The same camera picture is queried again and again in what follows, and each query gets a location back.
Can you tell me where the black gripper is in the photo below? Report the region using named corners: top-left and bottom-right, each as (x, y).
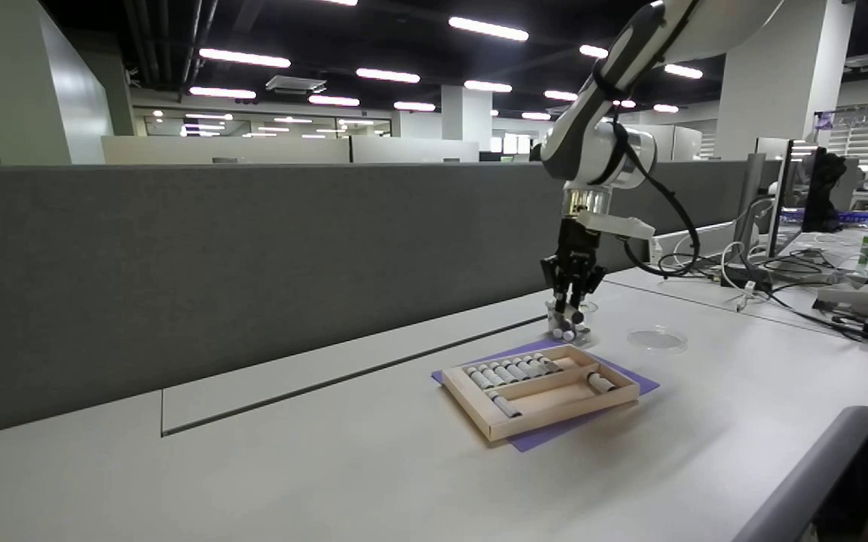
top-left (540, 216), bottom-right (607, 317)

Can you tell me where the white marker brown black band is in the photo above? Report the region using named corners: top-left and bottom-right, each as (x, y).
top-left (556, 297), bottom-right (583, 345)

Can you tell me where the white marker red logo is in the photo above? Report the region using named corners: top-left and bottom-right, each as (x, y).
top-left (586, 368), bottom-right (618, 397)

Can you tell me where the wooden compartment tray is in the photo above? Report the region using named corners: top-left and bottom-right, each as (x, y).
top-left (436, 345), bottom-right (643, 446)

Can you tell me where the white marker blue band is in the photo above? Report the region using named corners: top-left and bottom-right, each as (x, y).
top-left (492, 392), bottom-right (526, 421)

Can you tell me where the round gray desk grommet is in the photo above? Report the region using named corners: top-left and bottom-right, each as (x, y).
top-left (628, 325), bottom-right (689, 352)

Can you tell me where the small gray desk partition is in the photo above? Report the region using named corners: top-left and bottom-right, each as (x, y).
top-left (586, 161), bottom-right (760, 281)

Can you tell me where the dark metal stand pole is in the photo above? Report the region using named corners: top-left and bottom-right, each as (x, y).
top-left (764, 135), bottom-right (798, 263)

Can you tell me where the white flat device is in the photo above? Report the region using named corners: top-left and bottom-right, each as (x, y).
top-left (812, 276), bottom-right (868, 319)

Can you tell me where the large gray desk partition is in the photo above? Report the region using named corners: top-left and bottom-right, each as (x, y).
top-left (0, 161), bottom-right (594, 446)

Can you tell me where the white office partition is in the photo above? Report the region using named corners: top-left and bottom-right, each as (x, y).
top-left (100, 134), bottom-right (480, 170)

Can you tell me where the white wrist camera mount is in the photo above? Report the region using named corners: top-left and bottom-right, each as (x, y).
top-left (587, 207), bottom-right (661, 243)

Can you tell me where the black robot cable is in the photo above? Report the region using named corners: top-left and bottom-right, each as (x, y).
top-left (611, 124), bottom-right (704, 281)

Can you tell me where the white cable tray box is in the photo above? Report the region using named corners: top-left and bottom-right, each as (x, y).
top-left (646, 220), bottom-right (760, 270)

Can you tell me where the tangled cable bundle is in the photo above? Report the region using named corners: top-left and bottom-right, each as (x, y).
top-left (653, 237), bottom-right (850, 303)

